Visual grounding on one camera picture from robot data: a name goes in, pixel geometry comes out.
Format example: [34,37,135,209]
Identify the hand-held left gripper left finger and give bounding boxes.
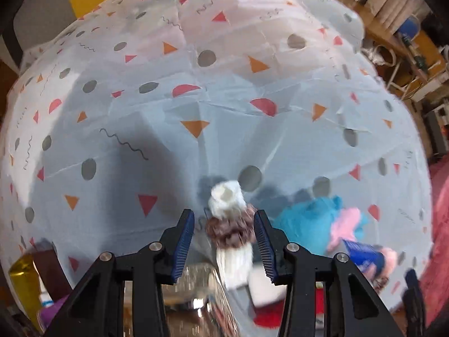
[44,209,195,337]

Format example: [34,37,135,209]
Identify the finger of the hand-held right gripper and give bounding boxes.
[404,270,427,328]

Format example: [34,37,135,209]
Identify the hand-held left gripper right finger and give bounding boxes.
[253,210,406,337]

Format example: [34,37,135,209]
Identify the brown scrunchie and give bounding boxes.
[205,204,258,251]

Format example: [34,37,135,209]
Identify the pink towel with blue band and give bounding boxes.
[326,207,398,279]

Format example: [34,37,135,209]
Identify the white towel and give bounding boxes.
[208,180,255,288]

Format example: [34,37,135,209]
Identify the white cloth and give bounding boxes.
[248,270,289,304]

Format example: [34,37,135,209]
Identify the blue and pink plush toy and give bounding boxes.
[274,195,369,255]

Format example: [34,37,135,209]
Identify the pink blanket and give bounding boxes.
[417,154,449,311]

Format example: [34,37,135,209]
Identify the red cloth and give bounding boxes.
[253,281,327,330]

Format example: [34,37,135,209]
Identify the purple object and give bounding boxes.
[38,294,71,332]

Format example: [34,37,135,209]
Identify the patterned white tablecloth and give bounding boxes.
[0,0,434,325]

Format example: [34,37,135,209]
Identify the gold foil object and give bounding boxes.
[9,254,43,325]

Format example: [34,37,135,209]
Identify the wooden desk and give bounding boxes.
[291,0,449,94]

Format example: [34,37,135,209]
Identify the grey chair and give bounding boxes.
[10,0,77,54]

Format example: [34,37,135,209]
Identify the beige curtain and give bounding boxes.
[361,0,429,29]

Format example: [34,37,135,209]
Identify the green handled tools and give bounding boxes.
[403,35,428,74]

